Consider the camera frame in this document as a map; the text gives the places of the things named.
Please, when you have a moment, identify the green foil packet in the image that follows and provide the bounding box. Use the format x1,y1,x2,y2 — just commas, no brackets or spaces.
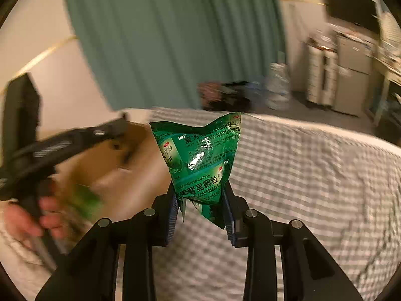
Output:
148,112,244,230

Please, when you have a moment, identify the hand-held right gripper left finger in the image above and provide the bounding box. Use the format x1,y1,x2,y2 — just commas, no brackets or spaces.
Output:
34,191,180,301

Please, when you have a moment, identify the grey mini fridge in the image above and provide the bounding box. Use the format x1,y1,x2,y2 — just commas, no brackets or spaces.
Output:
331,32,375,117

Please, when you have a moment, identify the black wall television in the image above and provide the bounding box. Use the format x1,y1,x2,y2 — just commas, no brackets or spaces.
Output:
322,0,382,36

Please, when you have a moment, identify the person's left hand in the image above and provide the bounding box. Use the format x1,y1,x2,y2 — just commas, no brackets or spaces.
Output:
3,194,70,250

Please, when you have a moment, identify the water bottle pack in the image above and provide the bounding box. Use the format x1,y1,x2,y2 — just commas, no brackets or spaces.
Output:
264,62,292,111

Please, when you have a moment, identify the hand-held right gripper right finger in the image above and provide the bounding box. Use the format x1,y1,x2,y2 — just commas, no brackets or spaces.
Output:
221,182,364,301

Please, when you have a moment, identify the checked bed blanket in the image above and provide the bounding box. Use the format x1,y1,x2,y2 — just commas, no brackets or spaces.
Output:
114,106,401,301

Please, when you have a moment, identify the brown cardboard box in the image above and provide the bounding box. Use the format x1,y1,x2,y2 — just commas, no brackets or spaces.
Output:
40,122,172,228

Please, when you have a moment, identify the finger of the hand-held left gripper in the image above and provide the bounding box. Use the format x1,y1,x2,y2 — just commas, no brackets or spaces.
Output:
71,114,130,153

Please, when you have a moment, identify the blurred green packet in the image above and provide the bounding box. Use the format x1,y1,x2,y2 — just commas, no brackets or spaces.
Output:
67,183,105,220

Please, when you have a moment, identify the wide green curtain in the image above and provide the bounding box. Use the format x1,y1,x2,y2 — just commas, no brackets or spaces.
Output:
61,0,288,112

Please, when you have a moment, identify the white suitcase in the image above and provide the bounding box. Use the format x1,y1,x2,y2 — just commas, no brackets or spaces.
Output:
305,32,339,106

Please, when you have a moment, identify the patterned small bag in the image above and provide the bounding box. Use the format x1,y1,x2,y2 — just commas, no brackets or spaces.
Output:
197,82,227,111

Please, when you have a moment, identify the cluttered dressing desk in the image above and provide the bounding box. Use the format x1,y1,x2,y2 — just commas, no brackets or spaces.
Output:
372,45,401,124

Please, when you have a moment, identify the dark bag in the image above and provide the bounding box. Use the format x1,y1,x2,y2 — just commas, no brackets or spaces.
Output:
219,81,255,112

